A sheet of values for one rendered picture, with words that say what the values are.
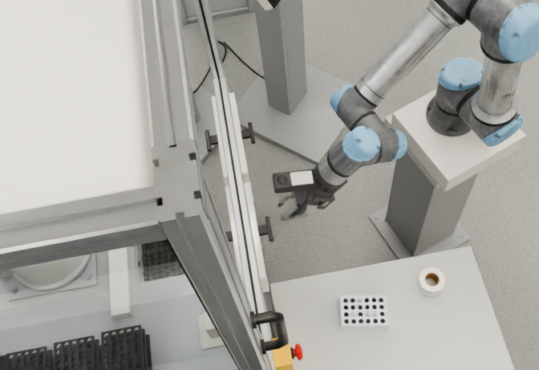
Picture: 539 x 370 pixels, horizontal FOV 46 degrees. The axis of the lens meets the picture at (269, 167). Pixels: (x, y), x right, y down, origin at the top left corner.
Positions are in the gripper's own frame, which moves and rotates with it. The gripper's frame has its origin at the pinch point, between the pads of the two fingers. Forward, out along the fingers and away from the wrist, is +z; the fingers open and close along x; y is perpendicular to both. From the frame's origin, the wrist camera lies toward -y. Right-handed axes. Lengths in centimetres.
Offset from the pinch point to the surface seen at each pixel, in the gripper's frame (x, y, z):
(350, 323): -27.3, 21.6, 8.8
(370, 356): -35.8, 26.2, 9.8
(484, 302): -28, 54, -9
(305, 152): 72, 70, 69
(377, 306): -24.0, 28.2, 4.3
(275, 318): -43, -35, -42
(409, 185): 25, 69, 17
